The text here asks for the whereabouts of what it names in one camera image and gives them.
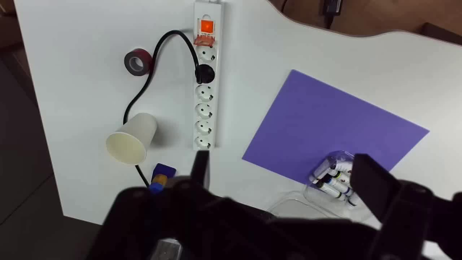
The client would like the dark red tape roll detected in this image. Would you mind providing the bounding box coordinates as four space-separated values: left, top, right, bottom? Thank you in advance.
124 47 153 76

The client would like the purple paper sheet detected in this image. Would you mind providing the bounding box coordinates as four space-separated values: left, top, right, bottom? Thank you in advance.
243 69 429 183

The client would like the white power strip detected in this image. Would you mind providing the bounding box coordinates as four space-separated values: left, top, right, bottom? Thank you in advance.
194 0 224 150

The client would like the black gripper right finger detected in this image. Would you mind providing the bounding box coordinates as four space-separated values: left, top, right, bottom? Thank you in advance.
351 153 433 229

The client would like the black plug and cable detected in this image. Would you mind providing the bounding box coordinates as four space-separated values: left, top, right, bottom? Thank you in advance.
121 28 217 187

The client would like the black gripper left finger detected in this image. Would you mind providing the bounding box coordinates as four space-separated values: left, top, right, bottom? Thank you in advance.
191 150 209 187

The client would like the blue and yellow small object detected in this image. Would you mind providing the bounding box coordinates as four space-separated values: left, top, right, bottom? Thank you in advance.
149 163 176 193

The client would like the white paper cup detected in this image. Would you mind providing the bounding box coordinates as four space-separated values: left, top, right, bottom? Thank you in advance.
105 112 157 164

